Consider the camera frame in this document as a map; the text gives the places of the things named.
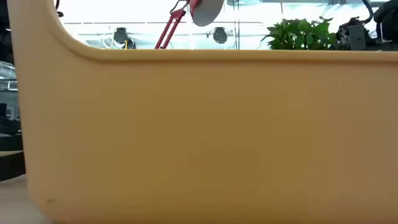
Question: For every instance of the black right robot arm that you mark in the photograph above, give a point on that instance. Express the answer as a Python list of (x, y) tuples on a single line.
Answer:
[(387, 21)]

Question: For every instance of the yellow plastic bin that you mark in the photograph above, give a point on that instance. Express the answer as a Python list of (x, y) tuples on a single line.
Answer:
[(199, 140)]

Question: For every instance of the green plant in black pot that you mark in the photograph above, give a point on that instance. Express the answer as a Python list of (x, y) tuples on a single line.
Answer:
[(298, 34)]

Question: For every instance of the black round wall fixture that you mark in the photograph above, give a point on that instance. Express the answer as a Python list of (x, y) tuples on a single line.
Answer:
[(120, 35), (219, 35)]

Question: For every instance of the red desk lamp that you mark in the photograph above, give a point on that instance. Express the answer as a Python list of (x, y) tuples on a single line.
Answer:
[(206, 12)]

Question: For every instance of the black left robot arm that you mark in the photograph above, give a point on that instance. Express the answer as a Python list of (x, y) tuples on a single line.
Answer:
[(3, 37)]

